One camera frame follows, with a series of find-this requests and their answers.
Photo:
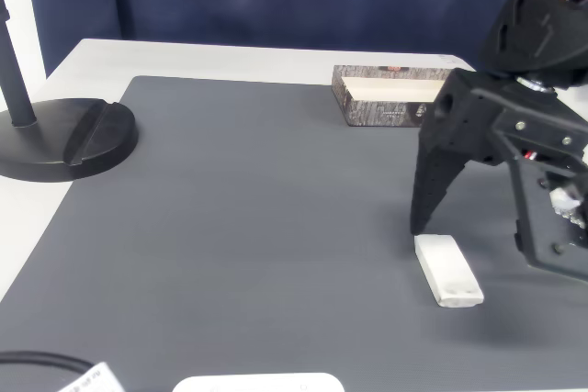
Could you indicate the dark patterned cardboard tray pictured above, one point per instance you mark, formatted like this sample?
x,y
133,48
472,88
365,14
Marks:
x,y
367,114

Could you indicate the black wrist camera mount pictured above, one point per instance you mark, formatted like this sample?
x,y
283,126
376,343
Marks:
x,y
533,236

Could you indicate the grey table mat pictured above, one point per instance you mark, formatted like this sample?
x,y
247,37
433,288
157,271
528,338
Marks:
x,y
252,227

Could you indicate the white printed label tag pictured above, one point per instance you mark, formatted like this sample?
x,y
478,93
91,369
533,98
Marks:
x,y
96,380

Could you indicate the white rectangular block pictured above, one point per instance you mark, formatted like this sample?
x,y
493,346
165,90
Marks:
x,y
448,268

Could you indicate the flat white device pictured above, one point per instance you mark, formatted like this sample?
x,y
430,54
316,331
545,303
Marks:
x,y
257,384

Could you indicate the black round stand base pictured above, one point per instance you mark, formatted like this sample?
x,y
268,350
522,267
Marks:
x,y
55,144

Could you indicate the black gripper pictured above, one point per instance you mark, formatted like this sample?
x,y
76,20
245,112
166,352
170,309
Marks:
x,y
464,112

